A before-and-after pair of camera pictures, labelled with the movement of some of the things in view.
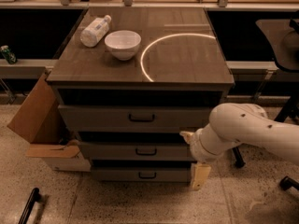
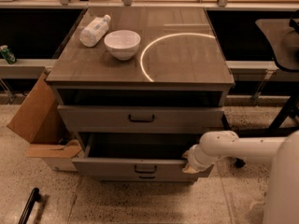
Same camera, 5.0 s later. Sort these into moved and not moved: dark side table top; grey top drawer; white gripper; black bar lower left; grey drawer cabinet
Moved: white gripper
Not moved: dark side table top; black bar lower left; grey top drawer; grey drawer cabinet
